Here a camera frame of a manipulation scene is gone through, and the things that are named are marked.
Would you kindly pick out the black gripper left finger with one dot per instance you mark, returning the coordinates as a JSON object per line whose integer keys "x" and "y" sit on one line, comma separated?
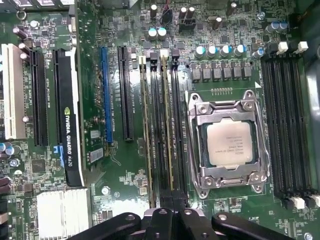
{"x": 165, "y": 225}

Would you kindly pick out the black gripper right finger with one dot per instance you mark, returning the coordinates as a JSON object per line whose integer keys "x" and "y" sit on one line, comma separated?
{"x": 192, "y": 225}

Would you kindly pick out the green RAM stick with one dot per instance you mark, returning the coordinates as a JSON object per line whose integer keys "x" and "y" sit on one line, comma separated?
{"x": 146, "y": 125}

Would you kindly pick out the RAM slot with white latches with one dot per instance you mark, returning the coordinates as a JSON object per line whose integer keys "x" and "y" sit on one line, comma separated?
{"x": 283, "y": 125}
{"x": 142, "y": 60}
{"x": 303, "y": 125}
{"x": 163, "y": 53}

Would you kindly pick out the metal socket cover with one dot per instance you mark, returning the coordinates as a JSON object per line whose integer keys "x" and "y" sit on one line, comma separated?
{"x": 220, "y": 172}

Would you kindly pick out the green motherboard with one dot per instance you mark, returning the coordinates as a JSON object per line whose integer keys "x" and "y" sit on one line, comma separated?
{"x": 117, "y": 175}

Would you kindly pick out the silver CPU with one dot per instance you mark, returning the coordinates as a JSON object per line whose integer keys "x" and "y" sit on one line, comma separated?
{"x": 228, "y": 142}

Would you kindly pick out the silver finned heatsink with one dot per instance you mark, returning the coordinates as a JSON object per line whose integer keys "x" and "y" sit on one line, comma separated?
{"x": 62, "y": 215}

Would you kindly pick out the black NVIDIA graphics card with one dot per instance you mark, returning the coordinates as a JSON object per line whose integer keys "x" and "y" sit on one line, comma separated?
{"x": 71, "y": 150}

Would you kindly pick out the black expansion slot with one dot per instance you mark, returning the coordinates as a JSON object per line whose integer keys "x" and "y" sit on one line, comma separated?
{"x": 125, "y": 95}
{"x": 39, "y": 100}
{"x": 58, "y": 100}

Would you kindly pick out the blue expansion slot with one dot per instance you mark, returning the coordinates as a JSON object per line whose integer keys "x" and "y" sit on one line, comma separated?
{"x": 106, "y": 95}

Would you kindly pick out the white PCI expansion slot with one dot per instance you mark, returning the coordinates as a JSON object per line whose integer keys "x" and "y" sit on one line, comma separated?
{"x": 13, "y": 95}

